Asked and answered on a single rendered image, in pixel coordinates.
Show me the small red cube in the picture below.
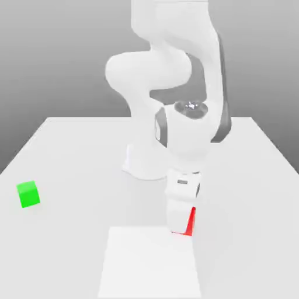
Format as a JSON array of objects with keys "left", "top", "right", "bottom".
[{"left": 171, "top": 206, "right": 197, "bottom": 237}]

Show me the small green cube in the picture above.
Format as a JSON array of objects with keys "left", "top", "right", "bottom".
[{"left": 16, "top": 180, "right": 41, "bottom": 208}]

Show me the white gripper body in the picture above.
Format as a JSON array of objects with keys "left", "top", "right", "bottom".
[{"left": 164, "top": 169, "right": 202, "bottom": 201}]

